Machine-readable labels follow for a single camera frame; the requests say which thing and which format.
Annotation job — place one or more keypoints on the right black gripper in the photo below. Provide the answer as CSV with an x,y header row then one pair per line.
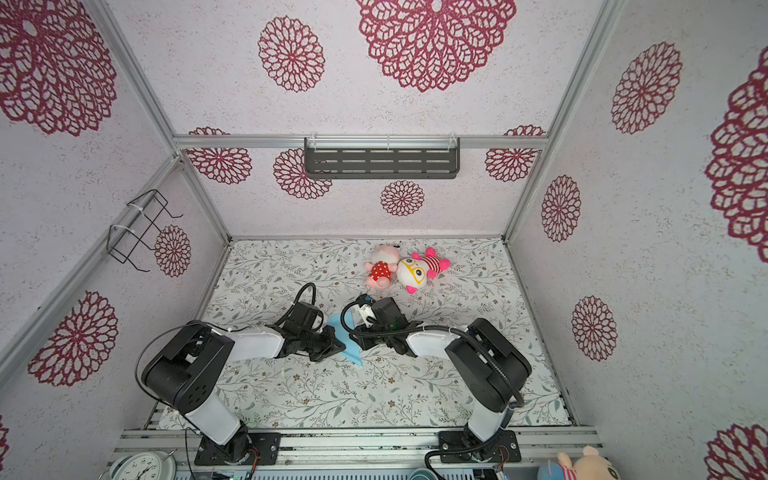
x,y
364,342

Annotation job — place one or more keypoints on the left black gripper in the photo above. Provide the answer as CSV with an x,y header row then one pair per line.
x,y
333,346

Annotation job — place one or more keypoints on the light blue paper sheet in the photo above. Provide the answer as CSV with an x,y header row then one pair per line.
x,y
352,351

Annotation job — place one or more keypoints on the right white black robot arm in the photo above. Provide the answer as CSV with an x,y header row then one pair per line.
x,y
493,370

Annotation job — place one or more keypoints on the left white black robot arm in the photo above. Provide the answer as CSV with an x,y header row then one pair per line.
x,y
185,372

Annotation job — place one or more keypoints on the yellow face plush doll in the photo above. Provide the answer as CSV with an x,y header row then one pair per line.
x,y
415,272

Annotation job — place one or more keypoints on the floral patterned table mat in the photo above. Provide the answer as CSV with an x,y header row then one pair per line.
x,y
384,389

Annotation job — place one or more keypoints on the pink plush doll red dress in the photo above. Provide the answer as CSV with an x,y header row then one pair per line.
x,y
382,267

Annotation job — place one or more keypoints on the teal round cup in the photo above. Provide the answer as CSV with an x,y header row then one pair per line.
x,y
422,474

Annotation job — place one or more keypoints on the white analog clock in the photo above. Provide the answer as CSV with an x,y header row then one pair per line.
x,y
150,465

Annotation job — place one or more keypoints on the blue plush toy foreground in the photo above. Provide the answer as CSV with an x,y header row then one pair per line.
x,y
552,470

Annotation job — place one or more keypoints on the pink plush toy foreground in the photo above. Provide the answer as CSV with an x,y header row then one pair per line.
x,y
590,466

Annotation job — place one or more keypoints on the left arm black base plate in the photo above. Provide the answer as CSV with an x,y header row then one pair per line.
x,y
259,448

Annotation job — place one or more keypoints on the grey slotted wall shelf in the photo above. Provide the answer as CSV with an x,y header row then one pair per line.
x,y
383,160

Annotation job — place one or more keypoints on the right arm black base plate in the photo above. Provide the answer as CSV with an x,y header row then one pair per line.
x,y
503,449

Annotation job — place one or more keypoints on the black wire wall rack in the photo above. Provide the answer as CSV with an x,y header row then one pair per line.
x,y
123,239

